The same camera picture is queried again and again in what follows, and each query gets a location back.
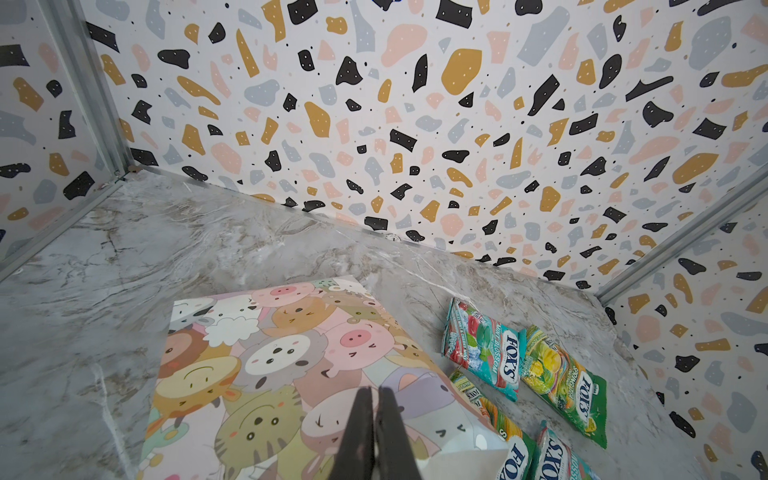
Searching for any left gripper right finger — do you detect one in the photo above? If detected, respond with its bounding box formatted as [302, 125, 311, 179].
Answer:
[375, 387, 422, 480]

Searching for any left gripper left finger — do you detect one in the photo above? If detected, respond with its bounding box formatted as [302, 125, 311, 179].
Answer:
[328, 387, 375, 480]

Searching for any white paper gift bag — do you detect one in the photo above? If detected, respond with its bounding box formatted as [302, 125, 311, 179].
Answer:
[138, 276, 507, 479]

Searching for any red green Fox's candy bag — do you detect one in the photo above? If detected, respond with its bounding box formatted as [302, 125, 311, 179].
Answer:
[443, 297, 527, 402]

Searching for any green white snack packet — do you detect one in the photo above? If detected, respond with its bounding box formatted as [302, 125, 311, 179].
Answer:
[528, 421, 600, 480]

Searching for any yellow green Fox's candy bag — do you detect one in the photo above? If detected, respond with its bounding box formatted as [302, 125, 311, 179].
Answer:
[520, 325, 608, 449]

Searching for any right corner aluminium post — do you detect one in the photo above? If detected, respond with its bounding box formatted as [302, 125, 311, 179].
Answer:
[596, 165, 767, 304]

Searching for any corner aluminium post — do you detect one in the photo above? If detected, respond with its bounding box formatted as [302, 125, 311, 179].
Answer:
[39, 1, 131, 178]
[596, 165, 767, 304]

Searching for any left corner aluminium post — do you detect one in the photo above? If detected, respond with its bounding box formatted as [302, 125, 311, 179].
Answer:
[39, 1, 131, 178]

